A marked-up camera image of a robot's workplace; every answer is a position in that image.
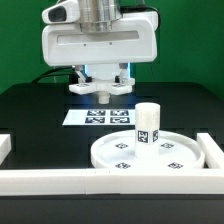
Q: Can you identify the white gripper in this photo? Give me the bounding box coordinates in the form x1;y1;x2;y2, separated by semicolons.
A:
42;11;158;83

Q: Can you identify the white cross-shaped table base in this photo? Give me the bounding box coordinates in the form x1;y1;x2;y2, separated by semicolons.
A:
69;78;135;104

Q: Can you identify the white round table top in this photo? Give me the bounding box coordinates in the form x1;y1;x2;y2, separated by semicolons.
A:
91;130;205;171

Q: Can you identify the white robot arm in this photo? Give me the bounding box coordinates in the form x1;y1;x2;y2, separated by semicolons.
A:
42;0;160;86

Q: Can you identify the white marker sheet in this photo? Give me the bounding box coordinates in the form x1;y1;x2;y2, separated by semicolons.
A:
63;109;135;126

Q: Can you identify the white U-shaped fence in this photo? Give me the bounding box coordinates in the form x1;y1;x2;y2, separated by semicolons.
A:
0;133;224;196

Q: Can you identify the black cable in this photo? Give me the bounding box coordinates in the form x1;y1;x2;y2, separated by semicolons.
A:
30;65;81;84

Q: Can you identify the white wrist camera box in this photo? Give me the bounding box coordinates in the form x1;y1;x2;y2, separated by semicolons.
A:
42;0;80;24

